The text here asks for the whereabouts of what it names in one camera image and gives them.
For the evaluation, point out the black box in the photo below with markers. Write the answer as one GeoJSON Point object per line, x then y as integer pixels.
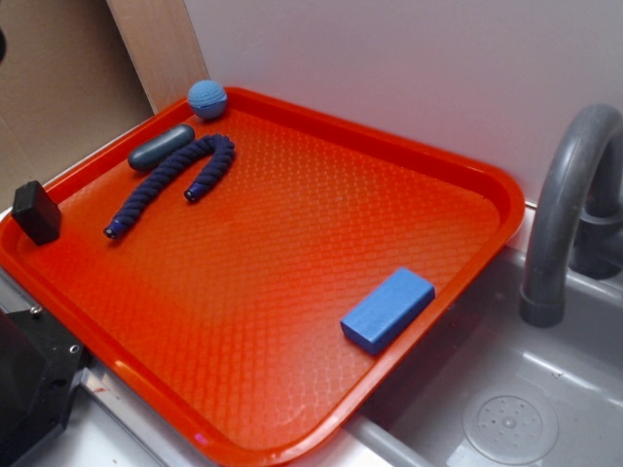
{"type": "Point", "coordinates": [36, 213]}

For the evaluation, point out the red plastic tray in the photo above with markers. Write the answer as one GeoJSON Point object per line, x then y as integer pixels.
{"type": "Point", "coordinates": [224, 314]}

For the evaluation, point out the blue rectangular block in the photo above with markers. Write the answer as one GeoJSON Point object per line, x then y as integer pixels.
{"type": "Point", "coordinates": [387, 311]}

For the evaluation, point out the light blue crocheted ball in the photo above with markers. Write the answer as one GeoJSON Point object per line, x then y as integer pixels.
{"type": "Point", "coordinates": [207, 99]}

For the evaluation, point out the dark teal capsule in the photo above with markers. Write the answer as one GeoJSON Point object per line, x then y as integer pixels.
{"type": "Point", "coordinates": [150, 154]}

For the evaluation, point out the grey toy sink basin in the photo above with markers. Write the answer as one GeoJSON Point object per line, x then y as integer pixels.
{"type": "Point", "coordinates": [483, 388]}

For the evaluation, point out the wooden plank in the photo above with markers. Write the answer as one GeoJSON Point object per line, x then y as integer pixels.
{"type": "Point", "coordinates": [162, 46]}

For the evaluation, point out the grey toy faucet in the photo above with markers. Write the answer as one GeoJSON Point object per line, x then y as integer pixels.
{"type": "Point", "coordinates": [578, 220]}

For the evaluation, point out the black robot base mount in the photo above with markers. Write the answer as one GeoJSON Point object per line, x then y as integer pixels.
{"type": "Point", "coordinates": [41, 364]}

